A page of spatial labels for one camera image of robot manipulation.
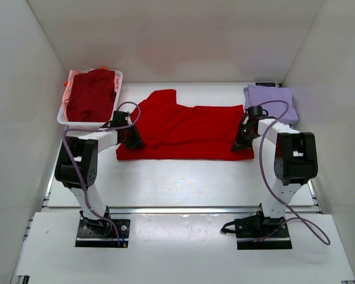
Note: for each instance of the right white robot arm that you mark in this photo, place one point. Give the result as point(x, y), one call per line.
point(294, 164)

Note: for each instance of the pink shirt in basket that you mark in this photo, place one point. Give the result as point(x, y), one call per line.
point(68, 88)

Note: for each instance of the white plastic basket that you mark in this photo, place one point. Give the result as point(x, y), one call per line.
point(90, 100)

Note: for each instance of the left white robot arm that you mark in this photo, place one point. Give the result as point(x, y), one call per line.
point(77, 167)

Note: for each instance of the bright red t shirt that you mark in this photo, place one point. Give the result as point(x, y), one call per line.
point(173, 131)

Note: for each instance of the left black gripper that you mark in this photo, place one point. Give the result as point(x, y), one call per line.
point(137, 142)

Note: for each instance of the silver aluminium rail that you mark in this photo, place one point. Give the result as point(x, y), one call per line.
point(185, 210)

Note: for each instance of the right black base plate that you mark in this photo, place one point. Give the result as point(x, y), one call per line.
point(258, 232)

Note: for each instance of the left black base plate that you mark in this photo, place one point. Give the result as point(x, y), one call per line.
point(102, 234)

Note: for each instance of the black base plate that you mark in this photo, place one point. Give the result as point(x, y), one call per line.
point(258, 232)
point(102, 234)

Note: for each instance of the dark red shirt in basket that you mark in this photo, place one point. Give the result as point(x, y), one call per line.
point(90, 96)

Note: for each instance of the small dark device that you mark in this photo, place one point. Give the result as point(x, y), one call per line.
point(267, 84)

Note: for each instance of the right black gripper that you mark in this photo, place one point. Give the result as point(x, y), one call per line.
point(239, 145)

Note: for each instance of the folded lavender t shirt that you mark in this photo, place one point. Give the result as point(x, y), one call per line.
point(274, 100)

